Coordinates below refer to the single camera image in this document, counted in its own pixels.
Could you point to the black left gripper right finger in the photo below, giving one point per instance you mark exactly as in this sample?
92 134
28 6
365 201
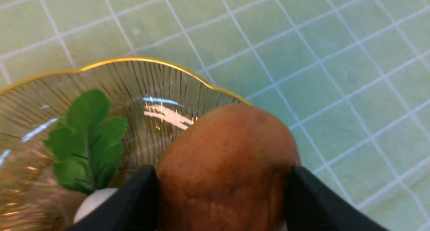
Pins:
310 205

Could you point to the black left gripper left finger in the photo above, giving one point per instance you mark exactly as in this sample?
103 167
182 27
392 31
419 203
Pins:
134 207

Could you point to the brown potato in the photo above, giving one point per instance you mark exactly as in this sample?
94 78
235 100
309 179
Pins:
227 172

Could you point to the white radish with leaves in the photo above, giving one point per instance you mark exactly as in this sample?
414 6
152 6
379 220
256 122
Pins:
86 144

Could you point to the gold-rimmed glass plate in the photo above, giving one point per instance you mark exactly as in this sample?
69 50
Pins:
158 99

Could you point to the green checked tablecloth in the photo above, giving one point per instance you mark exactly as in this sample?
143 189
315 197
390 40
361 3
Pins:
349 77

